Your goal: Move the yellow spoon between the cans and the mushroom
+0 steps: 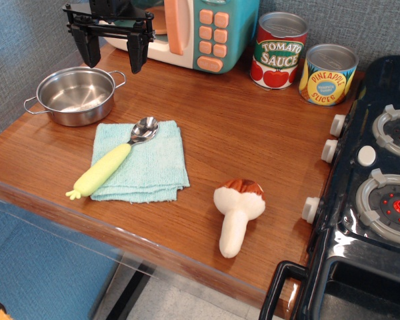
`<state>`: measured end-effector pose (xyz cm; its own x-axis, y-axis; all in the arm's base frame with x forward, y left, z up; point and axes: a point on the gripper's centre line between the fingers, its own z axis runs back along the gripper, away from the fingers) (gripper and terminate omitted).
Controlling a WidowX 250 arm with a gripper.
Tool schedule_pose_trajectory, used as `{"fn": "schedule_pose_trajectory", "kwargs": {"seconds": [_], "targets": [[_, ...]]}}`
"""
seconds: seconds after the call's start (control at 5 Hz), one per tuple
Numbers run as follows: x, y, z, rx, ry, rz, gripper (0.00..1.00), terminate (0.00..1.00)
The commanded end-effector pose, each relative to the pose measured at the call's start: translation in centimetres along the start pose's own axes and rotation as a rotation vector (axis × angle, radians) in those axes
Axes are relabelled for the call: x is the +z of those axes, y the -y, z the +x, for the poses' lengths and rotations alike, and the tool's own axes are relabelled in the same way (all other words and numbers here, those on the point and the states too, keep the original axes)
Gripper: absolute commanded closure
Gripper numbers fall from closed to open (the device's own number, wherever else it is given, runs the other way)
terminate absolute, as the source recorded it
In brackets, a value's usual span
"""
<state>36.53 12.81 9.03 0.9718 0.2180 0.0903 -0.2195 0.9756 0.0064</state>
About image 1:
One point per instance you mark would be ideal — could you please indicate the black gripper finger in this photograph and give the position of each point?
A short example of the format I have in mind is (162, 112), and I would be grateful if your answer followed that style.
(137, 46)
(88, 46)

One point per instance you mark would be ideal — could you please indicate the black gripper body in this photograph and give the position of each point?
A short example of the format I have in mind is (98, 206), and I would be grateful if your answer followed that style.
(116, 19)

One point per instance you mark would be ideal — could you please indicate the yellow handled metal spoon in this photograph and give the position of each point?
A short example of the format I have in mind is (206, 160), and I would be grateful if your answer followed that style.
(143, 131)

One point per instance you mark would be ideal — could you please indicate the plush mushroom toy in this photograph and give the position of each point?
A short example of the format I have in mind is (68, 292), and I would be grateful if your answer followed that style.
(240, 201)

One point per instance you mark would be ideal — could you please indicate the small steel pot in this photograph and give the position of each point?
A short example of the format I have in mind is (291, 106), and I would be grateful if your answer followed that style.
(76, 96)

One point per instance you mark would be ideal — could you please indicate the teal toy microwave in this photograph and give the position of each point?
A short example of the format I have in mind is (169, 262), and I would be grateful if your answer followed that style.
(208, 36)

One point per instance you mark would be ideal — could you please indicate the light blue folded cloth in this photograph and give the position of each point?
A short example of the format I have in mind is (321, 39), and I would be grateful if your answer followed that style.
(153, 171)

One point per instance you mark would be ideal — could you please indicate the tomato sauce can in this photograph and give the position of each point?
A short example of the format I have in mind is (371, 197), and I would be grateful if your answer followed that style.
(280, 41)

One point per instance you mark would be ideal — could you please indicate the pineapple slices can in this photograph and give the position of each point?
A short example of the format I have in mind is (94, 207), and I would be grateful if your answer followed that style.
(327, 74)

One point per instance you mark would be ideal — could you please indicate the clear acrylic table guard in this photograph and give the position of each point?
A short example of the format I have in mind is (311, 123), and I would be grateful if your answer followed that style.
(48, 271)

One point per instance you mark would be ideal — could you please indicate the dark toy stove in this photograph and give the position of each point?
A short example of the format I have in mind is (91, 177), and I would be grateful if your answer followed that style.
(353, 270)

